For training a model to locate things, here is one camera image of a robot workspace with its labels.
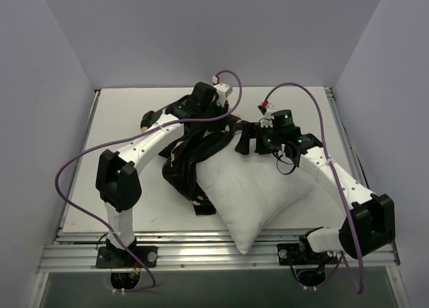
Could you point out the aluminium side rail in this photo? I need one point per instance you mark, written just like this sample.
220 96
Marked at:
351 155
76 165

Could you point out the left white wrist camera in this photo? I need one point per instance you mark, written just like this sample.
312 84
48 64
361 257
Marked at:
223 91

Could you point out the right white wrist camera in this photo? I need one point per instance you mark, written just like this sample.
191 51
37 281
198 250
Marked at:
267 109

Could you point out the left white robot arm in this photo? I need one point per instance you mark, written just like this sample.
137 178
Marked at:
117 179

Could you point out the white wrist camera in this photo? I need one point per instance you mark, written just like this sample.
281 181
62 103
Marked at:
223 91
267 109

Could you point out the aluminium front rail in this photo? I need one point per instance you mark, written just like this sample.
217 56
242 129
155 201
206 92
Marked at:
176 251

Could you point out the right aluminium side rail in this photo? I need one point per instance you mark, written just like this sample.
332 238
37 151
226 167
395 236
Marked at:
351 155

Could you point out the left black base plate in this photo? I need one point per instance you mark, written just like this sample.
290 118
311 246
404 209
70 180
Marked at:
119 258

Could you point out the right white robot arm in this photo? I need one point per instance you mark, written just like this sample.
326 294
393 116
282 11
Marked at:
370 219

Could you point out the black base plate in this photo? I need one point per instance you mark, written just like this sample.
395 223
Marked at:
290 253
119 258

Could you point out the left aluminium side rail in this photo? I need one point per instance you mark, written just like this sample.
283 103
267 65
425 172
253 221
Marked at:
76 165

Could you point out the black floral pillowcase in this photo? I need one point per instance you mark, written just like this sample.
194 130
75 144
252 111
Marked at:
200 141

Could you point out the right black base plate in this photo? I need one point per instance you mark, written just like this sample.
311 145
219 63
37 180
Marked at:
290 253

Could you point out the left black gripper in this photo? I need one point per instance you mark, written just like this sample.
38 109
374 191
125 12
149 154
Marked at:
208 113

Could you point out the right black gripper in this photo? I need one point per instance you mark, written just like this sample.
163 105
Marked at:
254 137

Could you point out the white pillow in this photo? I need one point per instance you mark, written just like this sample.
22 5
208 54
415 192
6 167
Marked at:
248 191

